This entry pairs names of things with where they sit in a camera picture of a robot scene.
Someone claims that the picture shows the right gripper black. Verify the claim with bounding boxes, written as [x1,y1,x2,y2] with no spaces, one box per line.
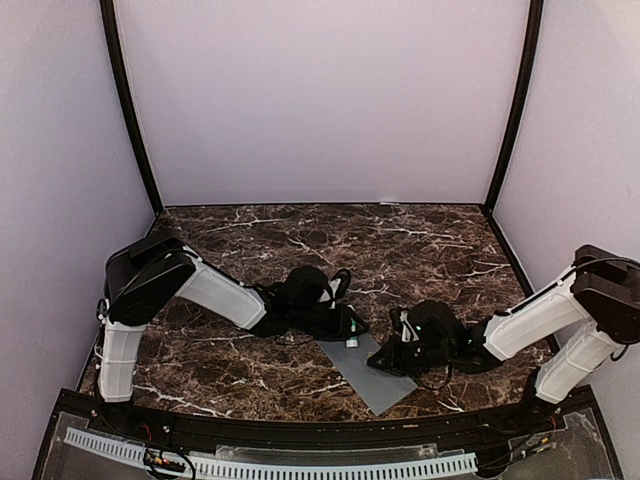
[367,334,453,378]

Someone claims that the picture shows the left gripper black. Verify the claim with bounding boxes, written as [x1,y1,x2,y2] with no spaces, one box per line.
[291,304,369,342]

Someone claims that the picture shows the grey envelope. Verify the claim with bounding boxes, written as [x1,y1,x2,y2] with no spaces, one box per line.
[316,334,418,416]

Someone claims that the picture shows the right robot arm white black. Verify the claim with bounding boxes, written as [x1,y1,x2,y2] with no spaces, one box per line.
[367,245,639,434]

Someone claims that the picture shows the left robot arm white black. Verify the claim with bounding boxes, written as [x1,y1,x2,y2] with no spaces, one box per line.
[96,233,369,436]

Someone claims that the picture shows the small electronics board with leds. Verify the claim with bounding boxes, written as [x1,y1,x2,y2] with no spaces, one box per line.
[143,450,185,473]

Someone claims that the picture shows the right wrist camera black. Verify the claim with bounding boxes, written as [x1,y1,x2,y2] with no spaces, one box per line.
[390,307,419,343]

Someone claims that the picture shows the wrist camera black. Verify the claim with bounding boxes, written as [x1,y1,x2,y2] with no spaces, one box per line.
[318,268,352,308]
[390,307,419,343]

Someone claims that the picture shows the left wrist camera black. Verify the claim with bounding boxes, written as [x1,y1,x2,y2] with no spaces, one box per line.
[318,268,352,308]

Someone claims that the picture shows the black front table rail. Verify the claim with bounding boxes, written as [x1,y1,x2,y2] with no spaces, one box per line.
[66,392,566,463]

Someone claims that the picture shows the white slotted cable duct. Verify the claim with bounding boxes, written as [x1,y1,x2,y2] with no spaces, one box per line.
[63,427,478,479]

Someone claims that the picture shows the black right frame post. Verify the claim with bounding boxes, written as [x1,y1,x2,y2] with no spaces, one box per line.
[483,0,544,216]

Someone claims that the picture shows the black frame post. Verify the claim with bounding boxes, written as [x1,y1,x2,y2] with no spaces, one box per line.
[99,0,164,216]
[483,0,544,216]

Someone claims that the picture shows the black left frame post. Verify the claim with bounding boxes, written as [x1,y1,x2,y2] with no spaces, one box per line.
[99,0,164,216]

